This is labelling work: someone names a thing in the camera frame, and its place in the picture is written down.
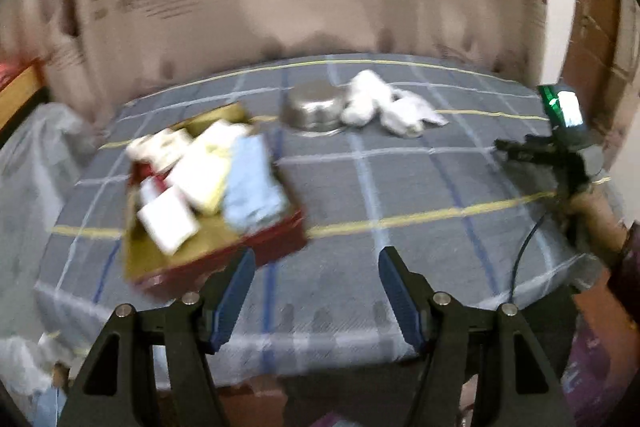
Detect white cloth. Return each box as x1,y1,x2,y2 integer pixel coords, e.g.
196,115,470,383
380,89,448,139

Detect fluffy white towel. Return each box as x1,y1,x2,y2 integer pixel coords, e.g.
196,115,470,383
341,69,394,128

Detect grey plaid tablecloth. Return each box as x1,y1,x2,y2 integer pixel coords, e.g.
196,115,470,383
35,54,602,384

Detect red gold toffee tin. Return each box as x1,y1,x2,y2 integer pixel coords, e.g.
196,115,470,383
122,103,307,299

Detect light blue towel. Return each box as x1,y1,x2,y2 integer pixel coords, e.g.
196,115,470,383
222,134,288,235

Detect grey plastic cover sheet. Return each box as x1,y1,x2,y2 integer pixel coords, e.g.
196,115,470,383
0,103,96,340

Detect steel bowl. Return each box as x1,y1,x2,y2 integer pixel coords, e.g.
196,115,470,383
280,80,346,135

